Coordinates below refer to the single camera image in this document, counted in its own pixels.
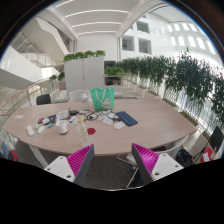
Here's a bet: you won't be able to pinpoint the colourful sticker sheet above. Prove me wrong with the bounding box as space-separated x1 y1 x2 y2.
68 114 83 124

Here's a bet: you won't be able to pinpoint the black bag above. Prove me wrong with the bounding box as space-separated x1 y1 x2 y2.
175 147 194 168

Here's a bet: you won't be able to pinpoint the row of green potted trees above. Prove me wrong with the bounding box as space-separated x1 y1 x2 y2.
114 49 224 128

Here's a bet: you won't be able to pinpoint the tall white cabinet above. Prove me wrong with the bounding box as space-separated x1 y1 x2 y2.
63 55 105 93

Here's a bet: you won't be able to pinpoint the black chair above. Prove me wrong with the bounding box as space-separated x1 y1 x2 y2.
35 93 52 106

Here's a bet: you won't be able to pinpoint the small potted green plant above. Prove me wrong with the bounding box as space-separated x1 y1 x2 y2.
57 71 67 91
49 74 58 91

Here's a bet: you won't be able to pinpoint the tangle of black cables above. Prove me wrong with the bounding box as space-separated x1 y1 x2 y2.
85 108 121 122

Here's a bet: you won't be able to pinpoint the white power strip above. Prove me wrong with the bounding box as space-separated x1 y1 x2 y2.
25 124 36 137

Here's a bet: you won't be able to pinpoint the small clear bottle white cap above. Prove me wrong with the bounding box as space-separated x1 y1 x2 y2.
80 93 90 111

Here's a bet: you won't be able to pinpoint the white flat packet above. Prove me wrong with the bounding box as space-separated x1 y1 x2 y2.
102 117 115 126
113 121 126 131

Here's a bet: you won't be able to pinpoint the red chair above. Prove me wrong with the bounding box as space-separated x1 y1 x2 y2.
7 149 19 163

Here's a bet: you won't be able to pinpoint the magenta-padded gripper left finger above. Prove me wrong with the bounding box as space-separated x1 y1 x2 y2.
43 143 95 188

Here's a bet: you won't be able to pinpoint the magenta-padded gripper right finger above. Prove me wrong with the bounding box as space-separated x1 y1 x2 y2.
131 142 185 187

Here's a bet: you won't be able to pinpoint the white mug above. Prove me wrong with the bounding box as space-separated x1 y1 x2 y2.
55 119 70 136

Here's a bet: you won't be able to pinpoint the open white booklet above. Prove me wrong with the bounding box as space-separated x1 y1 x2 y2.
55 108 71 122

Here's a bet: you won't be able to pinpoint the ceiling light strips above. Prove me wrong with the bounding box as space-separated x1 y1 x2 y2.
54 0 130 37

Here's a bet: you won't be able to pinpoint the green plants atop cabinet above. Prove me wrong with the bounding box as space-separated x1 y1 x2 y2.
63 49 107 63

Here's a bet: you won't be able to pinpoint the clear plastic water bottle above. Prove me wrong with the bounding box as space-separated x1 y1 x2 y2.
76 116 92 148

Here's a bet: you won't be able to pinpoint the wooden planter with plants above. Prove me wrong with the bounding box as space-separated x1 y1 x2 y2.
103 66 126 86

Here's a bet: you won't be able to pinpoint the white shell chair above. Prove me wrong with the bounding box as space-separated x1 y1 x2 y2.
151 134 190 160

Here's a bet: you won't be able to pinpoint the green tote bag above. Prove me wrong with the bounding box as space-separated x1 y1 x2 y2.
90 87 116 111

